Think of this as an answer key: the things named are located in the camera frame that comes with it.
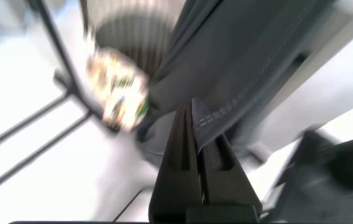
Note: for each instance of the white laundry basket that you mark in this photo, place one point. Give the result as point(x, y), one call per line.
point(126, 12)

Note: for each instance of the dark grey shirt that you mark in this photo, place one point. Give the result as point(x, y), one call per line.
point(226, 56)

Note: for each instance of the black clothes rack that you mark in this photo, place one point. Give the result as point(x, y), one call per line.
point(71, 88)

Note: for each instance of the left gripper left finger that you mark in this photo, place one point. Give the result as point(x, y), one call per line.
point(176, 174)

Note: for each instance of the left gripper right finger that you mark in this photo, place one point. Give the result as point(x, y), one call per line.
point(226, 183)

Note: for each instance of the cream printed garment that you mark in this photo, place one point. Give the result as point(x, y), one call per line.
point(117, 87)

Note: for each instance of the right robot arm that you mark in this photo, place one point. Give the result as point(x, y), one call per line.
point(350, 161)

